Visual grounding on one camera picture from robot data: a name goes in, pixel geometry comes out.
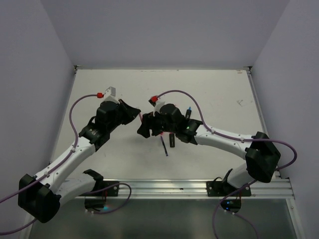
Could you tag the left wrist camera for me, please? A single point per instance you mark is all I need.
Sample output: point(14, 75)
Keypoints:
point(110, 95)

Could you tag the black blue highlighter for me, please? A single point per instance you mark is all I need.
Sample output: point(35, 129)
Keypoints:
point(188, 113)

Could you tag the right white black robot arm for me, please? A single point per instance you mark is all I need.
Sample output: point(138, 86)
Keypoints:
point(259, 154)

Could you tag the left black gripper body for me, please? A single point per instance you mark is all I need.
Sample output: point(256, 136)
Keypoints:
point(120, 115)

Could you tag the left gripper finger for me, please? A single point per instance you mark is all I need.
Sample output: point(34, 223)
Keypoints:
point(126, 119)
point(131, 112)

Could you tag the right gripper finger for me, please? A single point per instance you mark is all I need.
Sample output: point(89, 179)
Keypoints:
point(156, 130)
point(144, 129)

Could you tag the aluminium mounting rail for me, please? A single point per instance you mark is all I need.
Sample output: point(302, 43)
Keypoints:
point(201, 189)

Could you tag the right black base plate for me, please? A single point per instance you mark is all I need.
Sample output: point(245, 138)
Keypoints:
point(220, 189)

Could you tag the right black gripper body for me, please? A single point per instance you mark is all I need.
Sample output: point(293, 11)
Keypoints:
point(158, 121)

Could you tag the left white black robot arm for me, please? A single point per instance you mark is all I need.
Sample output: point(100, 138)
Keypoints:
point(38, 195)

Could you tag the dark pen with purple tip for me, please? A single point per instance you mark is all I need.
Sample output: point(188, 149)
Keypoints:
point(164, 146)

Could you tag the black marker pen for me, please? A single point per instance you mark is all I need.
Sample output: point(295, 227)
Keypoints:
point(172, 140)

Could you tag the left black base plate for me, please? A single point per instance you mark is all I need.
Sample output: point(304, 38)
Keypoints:
point(104, 189)

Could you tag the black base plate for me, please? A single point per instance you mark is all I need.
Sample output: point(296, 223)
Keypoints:
point(104, 189)
point(220, 189)

